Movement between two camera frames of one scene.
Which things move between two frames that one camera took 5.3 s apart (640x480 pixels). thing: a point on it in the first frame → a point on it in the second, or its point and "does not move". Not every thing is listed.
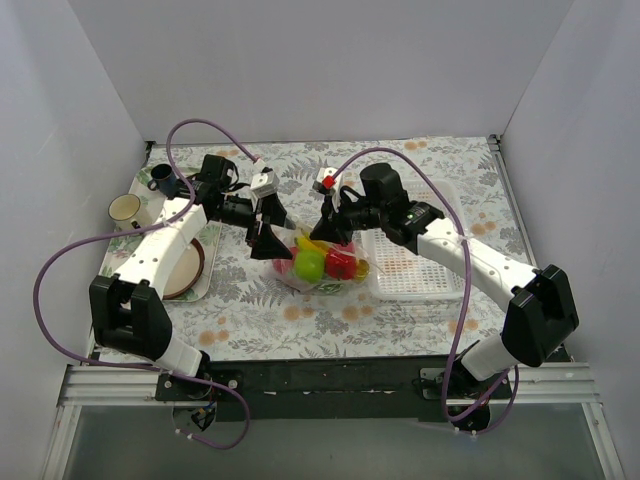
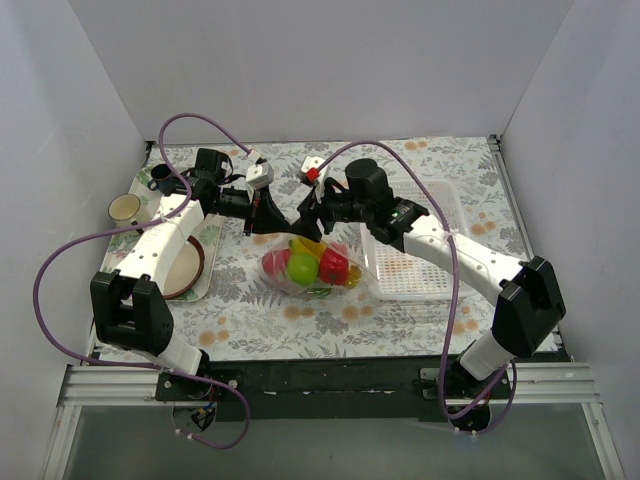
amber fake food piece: [362, 269] → [353, 277]
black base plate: [326, 387] does not move
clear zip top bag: [320, 267] does not move
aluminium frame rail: [100, 386] does not move
